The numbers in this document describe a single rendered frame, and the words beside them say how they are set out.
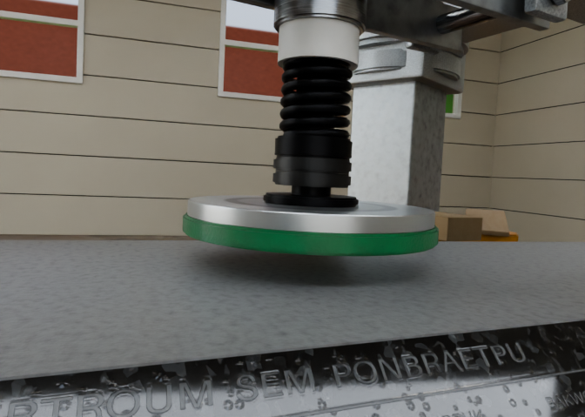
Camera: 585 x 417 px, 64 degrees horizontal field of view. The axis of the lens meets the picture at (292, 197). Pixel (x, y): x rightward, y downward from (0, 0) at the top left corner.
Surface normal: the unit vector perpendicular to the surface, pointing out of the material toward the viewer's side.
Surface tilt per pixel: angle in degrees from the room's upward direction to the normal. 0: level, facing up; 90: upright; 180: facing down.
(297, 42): 90
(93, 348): 0
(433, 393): 45
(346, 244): 90
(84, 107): 90
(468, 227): 90
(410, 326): 0
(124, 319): 0
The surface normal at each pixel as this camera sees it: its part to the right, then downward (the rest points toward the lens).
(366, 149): -0.66, 0.00
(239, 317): 0.05, -1.00
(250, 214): -0.40, 0.03
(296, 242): -0.10, 0.05
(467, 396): 0.29, -0.66
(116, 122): 0.29, 0.07
